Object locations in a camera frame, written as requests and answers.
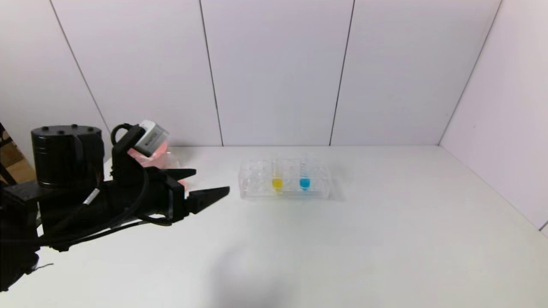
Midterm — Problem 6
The test tube with yellow pigment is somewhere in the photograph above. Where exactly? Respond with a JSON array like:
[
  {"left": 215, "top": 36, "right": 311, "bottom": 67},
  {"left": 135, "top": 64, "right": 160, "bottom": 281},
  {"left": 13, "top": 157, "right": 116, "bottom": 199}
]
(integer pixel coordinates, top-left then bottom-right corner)
[{"left": 272, "top": 152, "right": 284, "bottom": 192}]

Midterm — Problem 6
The test tube with blue pigment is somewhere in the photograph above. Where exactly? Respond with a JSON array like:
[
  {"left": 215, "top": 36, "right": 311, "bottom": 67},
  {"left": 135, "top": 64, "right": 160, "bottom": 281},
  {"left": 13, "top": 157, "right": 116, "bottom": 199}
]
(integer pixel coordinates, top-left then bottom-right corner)
[{"left": 299, "top": 151, "right": 312, "bottom": 192}]

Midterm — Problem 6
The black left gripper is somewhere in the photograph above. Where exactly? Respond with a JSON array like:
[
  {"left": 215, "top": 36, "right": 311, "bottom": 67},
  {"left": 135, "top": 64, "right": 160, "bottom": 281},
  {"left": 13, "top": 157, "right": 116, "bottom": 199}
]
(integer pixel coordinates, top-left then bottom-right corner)
[{"left": 103, "top": 166, "right": 231, "bottom": 225}]

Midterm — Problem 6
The pink bowl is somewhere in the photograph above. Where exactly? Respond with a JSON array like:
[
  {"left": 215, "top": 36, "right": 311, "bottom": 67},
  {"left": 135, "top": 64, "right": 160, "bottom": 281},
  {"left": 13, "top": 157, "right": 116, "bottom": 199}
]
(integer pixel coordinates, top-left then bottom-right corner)
[{"left": 128, "top": 143, "right": 170, "bottom": 169}]

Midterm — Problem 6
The thin black camera cable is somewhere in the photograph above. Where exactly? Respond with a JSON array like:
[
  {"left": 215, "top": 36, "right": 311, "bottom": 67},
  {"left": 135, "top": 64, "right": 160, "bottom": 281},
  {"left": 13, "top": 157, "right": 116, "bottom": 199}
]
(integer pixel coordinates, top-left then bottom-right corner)
[{"left": 110, "top": 123, "right": 131, "bottom": 148}]

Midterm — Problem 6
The thick black cable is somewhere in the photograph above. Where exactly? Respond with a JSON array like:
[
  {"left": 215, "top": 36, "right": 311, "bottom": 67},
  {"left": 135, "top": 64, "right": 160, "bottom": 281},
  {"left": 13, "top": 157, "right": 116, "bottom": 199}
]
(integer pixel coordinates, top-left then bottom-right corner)
[{"left": 36, "top": 169, "right": 174, "bottom": 253}]

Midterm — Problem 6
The clear glass beaker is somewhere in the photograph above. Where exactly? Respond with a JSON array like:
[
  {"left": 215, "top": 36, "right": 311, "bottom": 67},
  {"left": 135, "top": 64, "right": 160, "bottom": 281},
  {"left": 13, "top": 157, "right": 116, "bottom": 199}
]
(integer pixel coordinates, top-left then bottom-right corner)
[{"left": 162, "top": 151, "right": 188, "bottom": 190}]

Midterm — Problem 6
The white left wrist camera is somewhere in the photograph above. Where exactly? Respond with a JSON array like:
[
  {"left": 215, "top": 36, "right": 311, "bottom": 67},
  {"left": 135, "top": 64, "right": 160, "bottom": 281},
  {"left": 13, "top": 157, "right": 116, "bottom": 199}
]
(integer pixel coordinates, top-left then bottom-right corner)
[{"left": 134, "top": 120, "right": 169, "bottom": 156}]

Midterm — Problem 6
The clear plastic test tube rack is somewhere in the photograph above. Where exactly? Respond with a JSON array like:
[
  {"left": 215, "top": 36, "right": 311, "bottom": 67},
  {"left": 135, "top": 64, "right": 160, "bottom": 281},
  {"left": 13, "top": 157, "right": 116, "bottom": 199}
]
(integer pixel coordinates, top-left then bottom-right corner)
[{"left": 238, "top": 158, "right": 331, "bottom": 200}]

